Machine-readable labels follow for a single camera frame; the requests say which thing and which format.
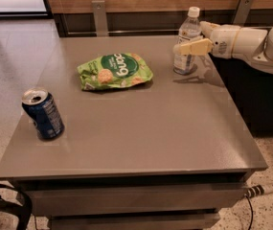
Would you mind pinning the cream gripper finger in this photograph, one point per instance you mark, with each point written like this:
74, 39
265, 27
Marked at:
207, 28
199, 47

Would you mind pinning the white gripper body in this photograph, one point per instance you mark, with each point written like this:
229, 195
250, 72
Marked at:
222, 42

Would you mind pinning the clear plastic water bottle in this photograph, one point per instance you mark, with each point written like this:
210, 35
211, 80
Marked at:
189, 30

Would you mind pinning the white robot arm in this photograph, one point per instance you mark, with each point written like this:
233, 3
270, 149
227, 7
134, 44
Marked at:
253, 46

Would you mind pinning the blue pepsi can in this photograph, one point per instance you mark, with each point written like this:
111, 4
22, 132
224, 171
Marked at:
40, 105

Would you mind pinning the green snack chip bag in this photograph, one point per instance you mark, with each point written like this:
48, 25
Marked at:
116, 71

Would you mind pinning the grey drawer cabinet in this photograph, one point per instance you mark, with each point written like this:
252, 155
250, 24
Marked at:
174, 130

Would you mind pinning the white power strip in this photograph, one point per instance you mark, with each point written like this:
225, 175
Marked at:
259, 190

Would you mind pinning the upper grey drawer front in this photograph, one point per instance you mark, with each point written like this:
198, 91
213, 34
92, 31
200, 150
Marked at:
141, 199

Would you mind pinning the grey drawer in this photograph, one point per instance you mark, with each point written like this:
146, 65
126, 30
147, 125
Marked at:
153, 222
141, 199

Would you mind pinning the lower grey drawer front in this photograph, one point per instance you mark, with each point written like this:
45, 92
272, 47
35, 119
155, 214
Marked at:
153, 222

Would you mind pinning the right metal bracket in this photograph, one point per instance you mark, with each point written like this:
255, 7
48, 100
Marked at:
242, 11

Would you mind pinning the metal bracket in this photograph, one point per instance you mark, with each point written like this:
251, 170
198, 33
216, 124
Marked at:
100, 18
242, 11

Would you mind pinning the left metal bracket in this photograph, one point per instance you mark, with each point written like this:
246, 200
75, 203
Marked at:
100, 18

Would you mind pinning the horizontal metal rail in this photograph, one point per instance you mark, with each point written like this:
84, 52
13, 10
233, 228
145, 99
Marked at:
142, 32

